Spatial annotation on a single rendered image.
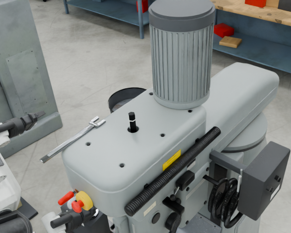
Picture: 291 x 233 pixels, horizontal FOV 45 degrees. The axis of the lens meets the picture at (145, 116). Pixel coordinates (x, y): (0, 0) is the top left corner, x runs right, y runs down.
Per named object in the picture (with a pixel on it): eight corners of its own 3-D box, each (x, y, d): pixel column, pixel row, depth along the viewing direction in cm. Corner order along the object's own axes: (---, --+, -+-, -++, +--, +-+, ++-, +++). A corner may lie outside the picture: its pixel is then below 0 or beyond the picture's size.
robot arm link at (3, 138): (15, 142, 173) (-5, 151, 164) (3, 125, 174) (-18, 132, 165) (24, 131, 166) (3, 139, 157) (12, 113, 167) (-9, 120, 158)
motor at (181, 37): (187, 117, 113) (188, 23, 94) (141, 96, 124) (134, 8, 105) (220, 90, 124) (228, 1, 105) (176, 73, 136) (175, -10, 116)
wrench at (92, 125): (46, 165, 100) (45, 163, 99) (37, 159, 102) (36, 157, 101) (106, 122, 114) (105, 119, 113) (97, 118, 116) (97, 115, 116)
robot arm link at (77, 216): (88, 226, 170) (68, 236, 161) (78, 210, 173) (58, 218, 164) (99, 213, 163) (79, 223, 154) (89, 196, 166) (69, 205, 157)
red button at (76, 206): (79, 217, 103) (77, 208, 101) (71, 209, 105) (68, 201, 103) (87, 209, 105) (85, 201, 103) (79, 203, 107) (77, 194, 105)
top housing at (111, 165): (118, 228, 100) (111, 191, 91) (62, 184, 115) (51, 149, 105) (210, 142, 127) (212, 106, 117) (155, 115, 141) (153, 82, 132)
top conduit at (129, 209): (133, 219, 97) (132, 211, 95) (122, 211, 100) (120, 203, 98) (220, 136, 123) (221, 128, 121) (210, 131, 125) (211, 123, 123)
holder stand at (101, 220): (95, 248, 183) (89, 225, 171) (66, 228, 194) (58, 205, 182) (110, 231, 191) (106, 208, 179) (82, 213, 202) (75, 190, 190)
